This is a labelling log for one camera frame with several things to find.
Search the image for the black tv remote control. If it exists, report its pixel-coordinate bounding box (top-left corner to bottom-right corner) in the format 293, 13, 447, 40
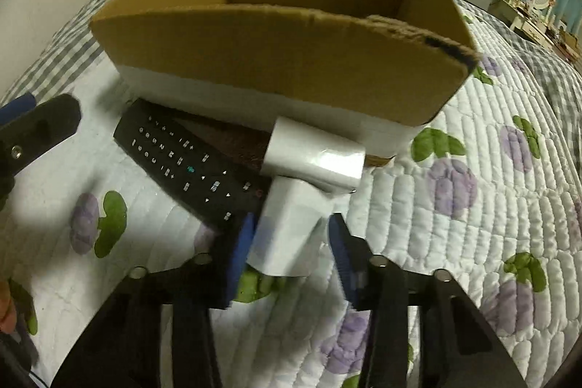
113, 99, 270, 231

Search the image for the white handheld device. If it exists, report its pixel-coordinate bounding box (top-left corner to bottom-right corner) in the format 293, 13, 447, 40
248, 117, 365, 277

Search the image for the grey checkered bed cover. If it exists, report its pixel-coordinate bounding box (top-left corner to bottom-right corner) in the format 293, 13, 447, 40
1, 0, 108, 105

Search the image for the white floral quilted mat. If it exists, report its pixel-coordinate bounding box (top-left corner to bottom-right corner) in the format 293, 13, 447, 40
0, 0, 582, 388

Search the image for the brown cardboard box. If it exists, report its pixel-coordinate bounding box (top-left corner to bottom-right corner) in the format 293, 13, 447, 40
90, 0, 479, 159

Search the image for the white dressing table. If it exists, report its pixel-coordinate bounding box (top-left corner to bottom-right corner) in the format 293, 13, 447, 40
498, 0, 581, 64

